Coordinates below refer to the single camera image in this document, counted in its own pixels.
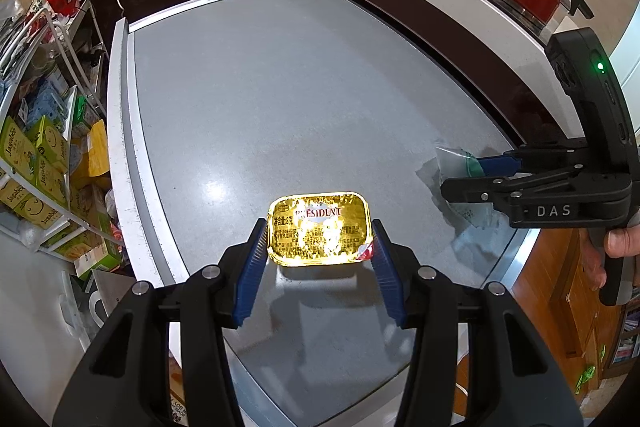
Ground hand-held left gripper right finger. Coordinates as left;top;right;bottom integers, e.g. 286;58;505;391
371;218;586;427

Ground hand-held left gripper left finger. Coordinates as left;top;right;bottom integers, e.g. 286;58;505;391
52;217;268;427

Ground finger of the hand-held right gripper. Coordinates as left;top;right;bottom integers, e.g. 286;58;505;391
440;164;589;208
477;138;589;176

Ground clear green-printed plastic wrapper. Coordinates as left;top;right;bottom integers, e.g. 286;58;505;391
417;142;501;229

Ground gold foil butter pack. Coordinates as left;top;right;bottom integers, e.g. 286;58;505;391
266;191;374;268

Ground person's right hand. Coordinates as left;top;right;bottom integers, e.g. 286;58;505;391
579;226;640;291

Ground wooden cabinet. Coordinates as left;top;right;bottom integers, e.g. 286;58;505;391
517;227;628;410

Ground yellow packet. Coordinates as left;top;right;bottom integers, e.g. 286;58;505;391
86;119;112;178

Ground green snack boxes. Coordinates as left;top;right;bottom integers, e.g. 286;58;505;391
0;179;67;229

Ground blue box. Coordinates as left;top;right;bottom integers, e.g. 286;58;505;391
24;79;72;128

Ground white wire rack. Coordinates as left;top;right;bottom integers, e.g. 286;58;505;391
0;0;127;268

